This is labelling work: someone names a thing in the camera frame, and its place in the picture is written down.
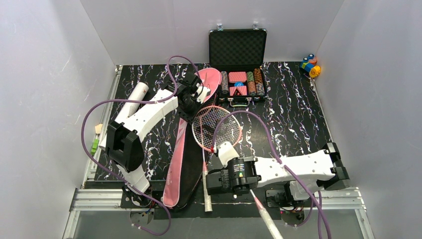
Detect white shuttlecock tube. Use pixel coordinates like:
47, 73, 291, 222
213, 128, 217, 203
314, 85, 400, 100
99, 82, 150, 151

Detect pink racket bag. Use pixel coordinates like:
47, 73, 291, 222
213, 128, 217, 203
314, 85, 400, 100
162, 67, 223, 209

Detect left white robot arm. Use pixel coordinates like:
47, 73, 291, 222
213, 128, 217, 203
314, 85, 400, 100
99, 68, 221, 195

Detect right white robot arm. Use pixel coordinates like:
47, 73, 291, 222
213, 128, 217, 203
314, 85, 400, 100
206, 142, 350, 203

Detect black poker chip case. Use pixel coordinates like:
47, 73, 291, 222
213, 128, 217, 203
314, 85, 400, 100
209, 28, 268, 107

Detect colourful toy blocks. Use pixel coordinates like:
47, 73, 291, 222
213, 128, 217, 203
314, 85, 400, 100
300, 54, 321, 78

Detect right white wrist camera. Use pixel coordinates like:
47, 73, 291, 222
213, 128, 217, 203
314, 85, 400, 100
217, 141, 239, 167

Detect green clip on rail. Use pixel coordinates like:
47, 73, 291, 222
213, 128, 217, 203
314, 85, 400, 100
90, 138, 99, 156

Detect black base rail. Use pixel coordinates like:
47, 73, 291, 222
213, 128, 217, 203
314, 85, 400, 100
71, 178, 367, 221

